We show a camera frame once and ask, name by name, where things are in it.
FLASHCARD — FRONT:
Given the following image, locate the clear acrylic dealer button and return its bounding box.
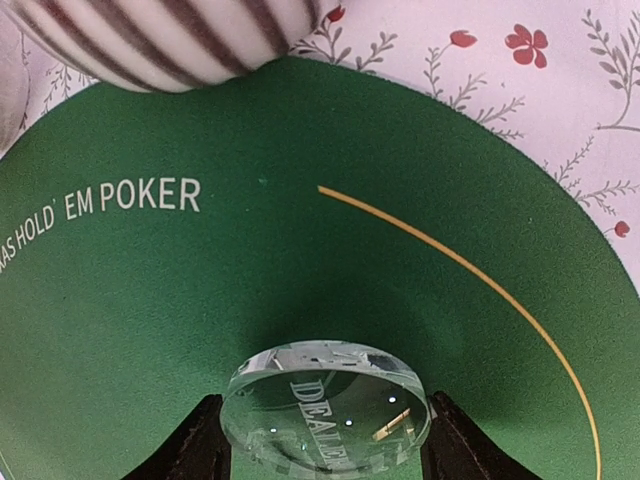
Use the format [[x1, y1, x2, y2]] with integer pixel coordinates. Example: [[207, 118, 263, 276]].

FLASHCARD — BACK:
[[220, 340, 433, 479]]

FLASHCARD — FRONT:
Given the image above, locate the round green poker mat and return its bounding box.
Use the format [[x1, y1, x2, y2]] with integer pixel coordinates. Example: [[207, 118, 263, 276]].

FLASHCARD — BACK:
[[1, 59, 639, 479]]

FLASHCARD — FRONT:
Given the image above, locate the striped grey ceramic cup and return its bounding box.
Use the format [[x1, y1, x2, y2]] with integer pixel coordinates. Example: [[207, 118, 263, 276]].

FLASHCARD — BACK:
[[1, 0, 339, 93]]

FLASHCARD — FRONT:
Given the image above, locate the floral white tablecloth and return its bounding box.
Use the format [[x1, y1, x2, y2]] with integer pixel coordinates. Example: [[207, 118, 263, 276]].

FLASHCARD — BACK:
[[12, 1, 639, 279]]

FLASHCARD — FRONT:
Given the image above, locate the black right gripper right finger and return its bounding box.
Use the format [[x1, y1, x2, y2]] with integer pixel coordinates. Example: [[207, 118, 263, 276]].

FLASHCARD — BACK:
[[423, 391, 520, 479]]

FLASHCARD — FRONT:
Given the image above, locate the white ceramic bowl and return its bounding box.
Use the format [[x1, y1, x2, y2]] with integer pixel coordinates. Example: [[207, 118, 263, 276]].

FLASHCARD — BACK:
[[0, 13, 30, 154]]

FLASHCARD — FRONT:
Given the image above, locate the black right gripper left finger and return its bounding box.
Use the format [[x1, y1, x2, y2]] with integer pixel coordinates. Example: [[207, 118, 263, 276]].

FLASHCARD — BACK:
[[133, 394, 231, 480]]

